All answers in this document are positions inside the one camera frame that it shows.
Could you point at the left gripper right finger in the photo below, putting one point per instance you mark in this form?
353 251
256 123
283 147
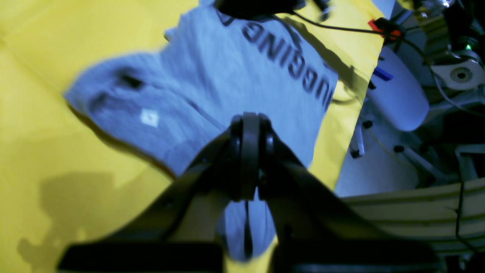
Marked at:
316 231

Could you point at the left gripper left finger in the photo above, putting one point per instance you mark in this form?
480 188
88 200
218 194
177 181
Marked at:
175 234

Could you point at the grey t-shirt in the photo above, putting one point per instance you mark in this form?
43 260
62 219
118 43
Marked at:
171 103

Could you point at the yellow table cloth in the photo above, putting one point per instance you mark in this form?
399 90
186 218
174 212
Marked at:
60 181

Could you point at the white rounded chair shell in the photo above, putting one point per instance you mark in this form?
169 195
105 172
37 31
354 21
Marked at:
397 94

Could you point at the red black clamp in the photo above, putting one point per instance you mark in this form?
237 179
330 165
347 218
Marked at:
389 30

